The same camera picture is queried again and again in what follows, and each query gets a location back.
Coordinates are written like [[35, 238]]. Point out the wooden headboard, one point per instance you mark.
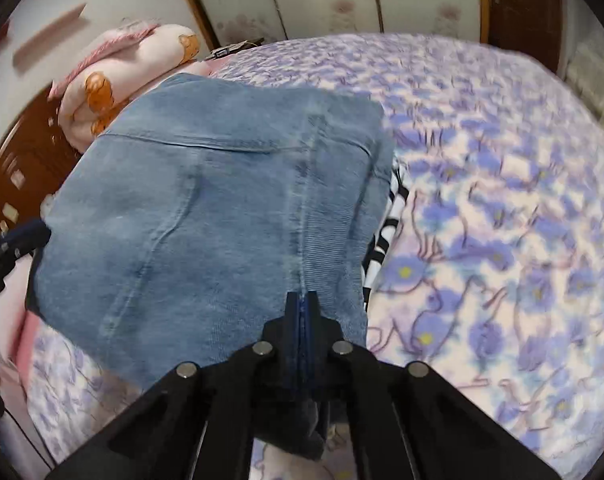
[[27, 160]]

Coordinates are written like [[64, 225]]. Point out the blue denim jacket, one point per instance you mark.
[[207, 210]]

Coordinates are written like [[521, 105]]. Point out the small dark object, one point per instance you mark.
[[232, 50]]

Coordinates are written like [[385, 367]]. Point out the bed with purple floral sheet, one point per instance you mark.
[[481, 210]]

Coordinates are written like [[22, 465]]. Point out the pink bear print quilt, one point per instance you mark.
[[132, 60]]

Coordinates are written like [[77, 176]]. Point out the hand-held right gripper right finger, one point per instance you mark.
[[309, 310]]

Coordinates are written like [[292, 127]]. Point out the lace covered furniture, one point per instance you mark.
[[591, 75]]

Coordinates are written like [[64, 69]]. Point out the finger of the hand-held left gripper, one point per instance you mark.
[[29, 240]]

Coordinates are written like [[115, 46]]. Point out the black and white printed shirt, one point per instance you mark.
[[386, 240]]

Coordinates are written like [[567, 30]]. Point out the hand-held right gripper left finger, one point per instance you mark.
[[294, 310]]

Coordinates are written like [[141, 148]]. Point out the brown wooden door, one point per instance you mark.
[[521, 10]]

